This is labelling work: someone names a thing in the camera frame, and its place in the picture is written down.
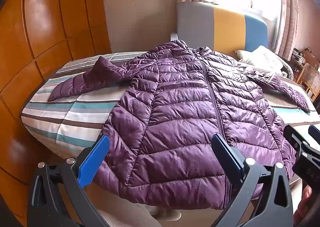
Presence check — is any purple puffer jacket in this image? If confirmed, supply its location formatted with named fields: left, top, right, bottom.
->
left=47, top=39, right=311, bottom=210

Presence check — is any striped bed blanket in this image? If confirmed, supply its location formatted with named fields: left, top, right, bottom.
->
left=21, top=51, right=320, bottom=168

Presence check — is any white printed pillow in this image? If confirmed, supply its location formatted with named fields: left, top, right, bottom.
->
left=234, top=45, right=284, bottom=70

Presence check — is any wooden cane chair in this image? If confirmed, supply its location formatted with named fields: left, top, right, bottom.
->
left=296, top=63, right=320, bottom=100

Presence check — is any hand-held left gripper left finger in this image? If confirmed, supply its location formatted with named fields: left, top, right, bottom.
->
left=27, top=133, right=110, bottom=227

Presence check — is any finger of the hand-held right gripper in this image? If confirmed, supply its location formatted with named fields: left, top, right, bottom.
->
left=309, top=125, right=320, bottom=146
left=284, top=124, right=312, bottom=160

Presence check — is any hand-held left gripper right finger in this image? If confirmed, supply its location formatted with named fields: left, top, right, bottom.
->
left=211, top=133, right=293, bottom=227

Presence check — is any grey yellow blue headboard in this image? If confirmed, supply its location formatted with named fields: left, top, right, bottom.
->
left=176, top=2, right=269, bottom=54

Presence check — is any wooden wardrobe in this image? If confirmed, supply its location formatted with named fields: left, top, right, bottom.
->
left=0, top=0, right=112, bottom=227

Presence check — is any person's right hand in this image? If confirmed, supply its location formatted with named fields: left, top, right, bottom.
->
left=294, top=185, right=314, bottom=225

